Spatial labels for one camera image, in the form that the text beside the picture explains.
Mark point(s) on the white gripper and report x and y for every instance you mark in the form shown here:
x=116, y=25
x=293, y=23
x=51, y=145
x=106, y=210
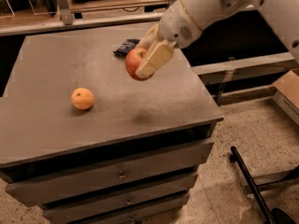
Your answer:
x=177, y=25

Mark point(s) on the red apple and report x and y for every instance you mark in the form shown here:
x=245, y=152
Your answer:
x=133, y=60

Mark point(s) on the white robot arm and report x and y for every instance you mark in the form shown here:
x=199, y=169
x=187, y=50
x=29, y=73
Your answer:
x=281, y=15

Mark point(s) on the dark snack packet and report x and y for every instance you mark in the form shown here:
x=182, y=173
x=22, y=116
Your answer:
x=126, y=47

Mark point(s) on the orange fruit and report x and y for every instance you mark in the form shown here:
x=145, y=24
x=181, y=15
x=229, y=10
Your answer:
x=82, y=98

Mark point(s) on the grey drawer cabinet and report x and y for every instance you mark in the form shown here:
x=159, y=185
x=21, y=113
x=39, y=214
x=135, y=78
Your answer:
x=133, y=154

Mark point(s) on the cardboard box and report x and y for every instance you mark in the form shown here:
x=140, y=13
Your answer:
x=287, y=94

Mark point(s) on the metal railing frame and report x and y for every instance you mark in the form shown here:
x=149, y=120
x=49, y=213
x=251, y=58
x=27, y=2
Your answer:
x=67, y=22

